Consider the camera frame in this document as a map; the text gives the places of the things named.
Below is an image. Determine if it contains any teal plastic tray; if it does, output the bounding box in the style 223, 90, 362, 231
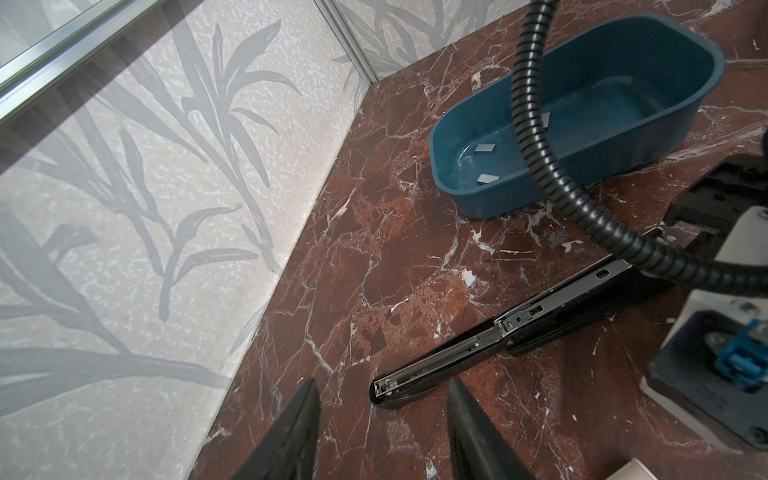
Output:
429, 14, 726, 219

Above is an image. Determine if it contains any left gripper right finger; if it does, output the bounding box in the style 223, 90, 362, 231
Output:
447, 378, 534, 480

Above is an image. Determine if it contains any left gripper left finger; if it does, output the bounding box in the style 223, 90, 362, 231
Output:
231, 378, 321, 480

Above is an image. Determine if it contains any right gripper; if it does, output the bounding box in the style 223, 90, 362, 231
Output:
663, 154, 767, 238

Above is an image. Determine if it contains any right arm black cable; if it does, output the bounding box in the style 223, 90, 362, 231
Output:
511, 0, 768, 298

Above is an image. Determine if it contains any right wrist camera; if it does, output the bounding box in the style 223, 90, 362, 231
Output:
640, 290, 767, 453

